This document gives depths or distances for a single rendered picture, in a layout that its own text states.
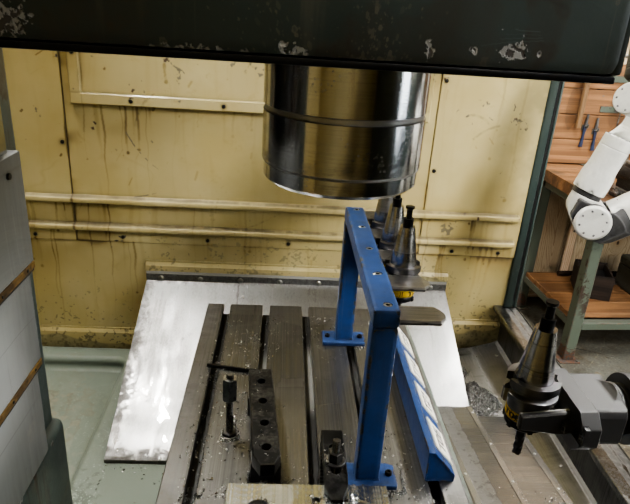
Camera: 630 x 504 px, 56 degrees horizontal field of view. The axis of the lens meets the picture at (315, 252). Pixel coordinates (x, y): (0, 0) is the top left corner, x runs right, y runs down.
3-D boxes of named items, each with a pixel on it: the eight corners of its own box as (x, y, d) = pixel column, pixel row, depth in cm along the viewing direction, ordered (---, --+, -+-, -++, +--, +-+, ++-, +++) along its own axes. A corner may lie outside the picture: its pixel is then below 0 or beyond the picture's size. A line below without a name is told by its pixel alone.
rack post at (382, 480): (392, 467, 102) (413, 315, 91) (397, 490, 97) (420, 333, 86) (334, 466, 102) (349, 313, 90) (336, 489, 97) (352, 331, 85)
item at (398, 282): (425, 279, 101) (425, 275, 101) (432, 293, 96) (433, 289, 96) (384, 277, 100) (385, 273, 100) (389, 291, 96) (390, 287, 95)
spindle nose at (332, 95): (272, 154, 69) (275, 45, 64) (410, 164, 68) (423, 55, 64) (249, 194, 54) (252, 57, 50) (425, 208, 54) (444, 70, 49)
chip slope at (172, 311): (434, 355, 189) (446, 282, 179) (510, 539, 124) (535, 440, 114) (150, 347, 183) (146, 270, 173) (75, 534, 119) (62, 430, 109)
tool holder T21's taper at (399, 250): (389, 256, 105) (393, 220, 102) (414, 258, 105) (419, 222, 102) (391, 266, 101) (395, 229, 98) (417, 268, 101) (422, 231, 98)
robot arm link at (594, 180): (595, 138, 134) (550, 213, 141) (602, 144, 124) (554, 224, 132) (640, 158, 132) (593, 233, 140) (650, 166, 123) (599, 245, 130)
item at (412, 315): (440, 310, 91) (441, 305, 90) (449, 328, 86) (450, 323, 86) (395, 308, 90) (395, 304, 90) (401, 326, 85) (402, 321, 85)
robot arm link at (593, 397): (546, 345, 78) (634, 346, 78) (532, 405, 82) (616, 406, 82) (592, 405, 66) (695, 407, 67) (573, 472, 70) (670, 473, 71)
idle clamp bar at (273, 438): (271, 395, 119) (272, 368, 116) (282, 495, 95) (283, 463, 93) (247, 396, 118) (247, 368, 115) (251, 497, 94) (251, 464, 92)
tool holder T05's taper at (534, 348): (511, 364, 74) (522, 317, 72) (547, 367, 74) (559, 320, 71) (521, 385, 70) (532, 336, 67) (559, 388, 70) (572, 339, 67)
